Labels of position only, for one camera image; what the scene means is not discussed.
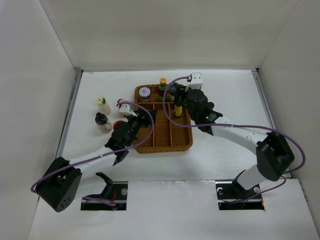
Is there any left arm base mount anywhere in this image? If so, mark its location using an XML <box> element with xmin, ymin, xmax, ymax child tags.
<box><xmin>80</xmin><ymin>172</ymin><xmax>129</xmax><ymax>211</ymax></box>

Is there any black-cap pepper grinder jar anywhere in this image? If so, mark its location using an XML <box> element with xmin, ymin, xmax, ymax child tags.
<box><xmin>168</xmin><ymin>82</ymin><xmax>178</xmax><ymax>102</ymax></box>

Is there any yellow-lid spice shaker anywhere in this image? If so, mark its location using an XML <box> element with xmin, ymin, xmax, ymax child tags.
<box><xmin>96</xmin><ymin>96</ymin><xmax>111</xmax><ymax>116</ymax></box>

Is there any black-top spice grinder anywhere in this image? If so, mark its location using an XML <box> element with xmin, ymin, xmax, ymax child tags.
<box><xmin>94</xmin><ymin>112</ymin><xmax>112</xmax><ymax>134</ymax></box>

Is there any green-label red sauce bottle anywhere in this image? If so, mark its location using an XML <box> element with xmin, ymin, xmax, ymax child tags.
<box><xmin>157</xmin><ymin>77</ymin><xmax>167</xmax><ymax>102</ymax></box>

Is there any pink-lid spice shaker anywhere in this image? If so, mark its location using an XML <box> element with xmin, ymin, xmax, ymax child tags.
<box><xmin>117</xmin><ymin>98</ymin><xmax>126</xmax><ymax>110</ymax></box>

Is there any white-lid brown sauce jar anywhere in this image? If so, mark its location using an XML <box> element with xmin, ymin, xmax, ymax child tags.
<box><xmin>138</xmin><ymin>87</ymin><xmax>151</xmax><ymax>103</ymax></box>

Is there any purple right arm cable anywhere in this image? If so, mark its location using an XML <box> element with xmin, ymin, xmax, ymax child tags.
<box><xmin>162</xmin><ymin>76</ymin><xmax>306</xmax><ymax>205</ymax></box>

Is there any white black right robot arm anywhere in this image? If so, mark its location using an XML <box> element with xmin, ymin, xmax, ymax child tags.
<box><xmin>174</xmin><ymin>85</ymin><xmax>295</xmax><ymax>198</ymax></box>

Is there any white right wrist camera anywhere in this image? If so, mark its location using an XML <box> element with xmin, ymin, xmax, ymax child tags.
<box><xmin>185</xmin><ymin>72</ymin><xmax>203</xmax><ymax>92</ymax></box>

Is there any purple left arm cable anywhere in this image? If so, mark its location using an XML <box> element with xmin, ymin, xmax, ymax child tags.
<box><xmin>30</xmin><ymin>101</ymin><xmax>155</xmax><ymax>207</ymax></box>

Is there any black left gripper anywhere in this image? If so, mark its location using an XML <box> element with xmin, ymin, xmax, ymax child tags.
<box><xmin>125</xmin><ymin>109</ymin><xmax>157</xmax><ymax>148</ymax></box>

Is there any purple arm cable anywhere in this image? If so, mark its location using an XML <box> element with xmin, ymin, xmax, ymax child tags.
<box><xmin>30</xmin><ymin>101</ymin><xmax>155</xmax><ymax>207</ymax></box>
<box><xmin>162</xmin><ymin>76</ymin><xmax>306</xmax><ymax>205</ymax></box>

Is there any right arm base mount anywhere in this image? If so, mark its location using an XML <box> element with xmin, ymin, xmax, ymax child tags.
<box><xmin>215</xmin><ymin>181</ymin><xmax>265</xmax><ymax>211</ymax></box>

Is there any red-lid dark sauce jar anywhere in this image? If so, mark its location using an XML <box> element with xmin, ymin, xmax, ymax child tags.
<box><xmin>113</xmin><ymin>120</ymin><xmax>130</xmax><ymax>131</ymax></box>

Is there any brown wicker divided basket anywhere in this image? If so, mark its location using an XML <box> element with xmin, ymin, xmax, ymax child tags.
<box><xmin>133</xmin><ymin>84</ymin><xmax>193</xmax><ymax>154</ymax></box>

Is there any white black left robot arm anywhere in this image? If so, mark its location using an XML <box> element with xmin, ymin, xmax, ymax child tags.
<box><xmin>31</xmin><ymin>107</ymin><xmax>157</xmax><ymax>213</ymax></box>

